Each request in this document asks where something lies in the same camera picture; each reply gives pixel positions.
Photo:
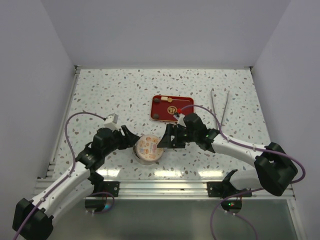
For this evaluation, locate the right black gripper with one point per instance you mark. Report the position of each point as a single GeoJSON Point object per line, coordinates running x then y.
{"type": "Point", "coordinates": [171, 129]}

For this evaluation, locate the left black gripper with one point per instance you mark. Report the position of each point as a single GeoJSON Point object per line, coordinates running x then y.
{"type": "Point", "coordinates": [126, 141]}

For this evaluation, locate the round silver tin lid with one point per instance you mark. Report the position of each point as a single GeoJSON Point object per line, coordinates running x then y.
{"type": "Point", "coordinates": [148, 142]}

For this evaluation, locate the round silver tin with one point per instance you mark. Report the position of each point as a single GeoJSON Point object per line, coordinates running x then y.
{"type": "Point", "coordinates": [147, 156]}

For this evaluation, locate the metal tongs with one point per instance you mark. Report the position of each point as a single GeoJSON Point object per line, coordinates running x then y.
{"type": "Point", "coordinates": [219, 108]}

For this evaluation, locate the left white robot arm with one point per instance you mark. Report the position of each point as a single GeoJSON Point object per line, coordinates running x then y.
{"type": "Point", "coordinates": [35, 219]}

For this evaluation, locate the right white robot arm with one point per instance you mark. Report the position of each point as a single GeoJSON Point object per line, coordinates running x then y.
{"type": "Point", "coordinates": [272, 170]}

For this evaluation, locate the red rectangular tray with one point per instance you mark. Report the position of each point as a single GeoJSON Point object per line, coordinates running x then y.
{"type": "Point", "coordinates": [166, 109]}

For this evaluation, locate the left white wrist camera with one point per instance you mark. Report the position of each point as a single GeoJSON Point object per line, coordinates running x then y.
{"type": "Point", "coordinates": [110, 122]}

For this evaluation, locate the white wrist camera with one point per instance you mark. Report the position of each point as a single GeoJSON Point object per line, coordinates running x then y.
{"type": "Point", "coordinates": [110, 122]}
{"type": "Point", "coordinates": [179, 116]}

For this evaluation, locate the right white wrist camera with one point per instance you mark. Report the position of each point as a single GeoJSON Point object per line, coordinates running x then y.
{"type": "Point", "coordinates": [179, 116]}

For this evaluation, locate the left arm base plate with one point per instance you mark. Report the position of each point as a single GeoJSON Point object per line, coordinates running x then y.
{"type": "Point", "coordinates": [112, 187]}

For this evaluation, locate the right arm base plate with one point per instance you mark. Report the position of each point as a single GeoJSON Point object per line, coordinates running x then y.
{"type": "Point", "coordinates": [217, 188]}

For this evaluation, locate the aluminium mounting rail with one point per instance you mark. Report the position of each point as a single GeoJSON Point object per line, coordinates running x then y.
{"type": "Point", "coordinates": [169, 189]}

